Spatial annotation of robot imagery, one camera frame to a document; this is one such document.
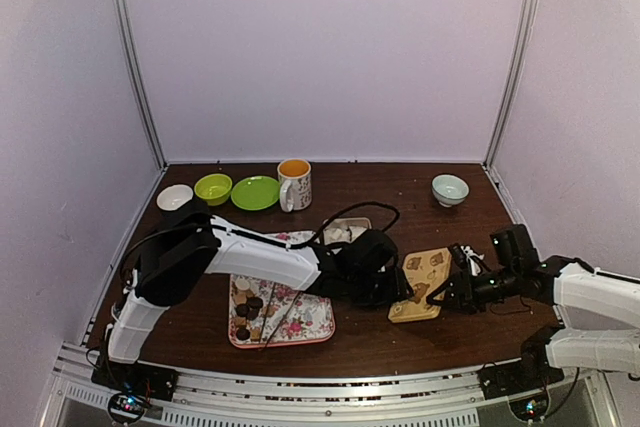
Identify beige bear tin box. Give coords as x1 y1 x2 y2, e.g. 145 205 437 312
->
321 217 372 245

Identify green plastic bowl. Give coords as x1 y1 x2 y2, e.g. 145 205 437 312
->
194 173 233 207

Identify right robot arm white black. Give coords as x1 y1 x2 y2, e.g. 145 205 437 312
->
426 224 639 389

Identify green plastic plate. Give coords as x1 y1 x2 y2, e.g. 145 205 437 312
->
231 176 280 211

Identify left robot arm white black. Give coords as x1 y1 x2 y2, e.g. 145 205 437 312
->
101 200 413 391

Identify right aluminium frame post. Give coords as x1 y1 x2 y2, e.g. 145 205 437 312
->
483 0 539 170

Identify dark round chocolate front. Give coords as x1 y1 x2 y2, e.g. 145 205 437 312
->
236 327 251 341

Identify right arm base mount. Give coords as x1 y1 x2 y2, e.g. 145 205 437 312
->
477 361 564 400

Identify pale blue ceramic bowl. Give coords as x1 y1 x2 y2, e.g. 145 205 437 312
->
431 174 470 208

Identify aluminium frame post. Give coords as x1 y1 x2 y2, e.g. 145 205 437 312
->
113 0 168 170
483 0 539 170

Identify left aluminium frame post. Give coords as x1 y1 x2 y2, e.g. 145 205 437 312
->
113 0 168 170

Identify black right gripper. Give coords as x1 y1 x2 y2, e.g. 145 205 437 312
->
426 264 519 315

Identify metal tongs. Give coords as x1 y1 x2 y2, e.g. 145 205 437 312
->
257 284 308 349

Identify aluminium front rail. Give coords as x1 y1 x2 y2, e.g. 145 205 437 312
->
36 343 622 426

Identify white black bowl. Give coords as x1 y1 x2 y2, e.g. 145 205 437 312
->
156 184 194 212

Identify beige bear tin lid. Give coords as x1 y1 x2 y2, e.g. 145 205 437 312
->
387 248 452 324

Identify white mug orange inside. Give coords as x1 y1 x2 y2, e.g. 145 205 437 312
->
277 159 312 213

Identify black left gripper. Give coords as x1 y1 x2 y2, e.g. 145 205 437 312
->
349 267 416 313

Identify floral rectangular tray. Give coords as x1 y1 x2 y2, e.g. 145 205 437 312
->
228 230 337 350

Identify dark round chocolate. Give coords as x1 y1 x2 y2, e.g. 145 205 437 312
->
236 327 251 341
247 297 264 310

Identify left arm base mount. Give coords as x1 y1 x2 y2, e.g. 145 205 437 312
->
91 361 179 401

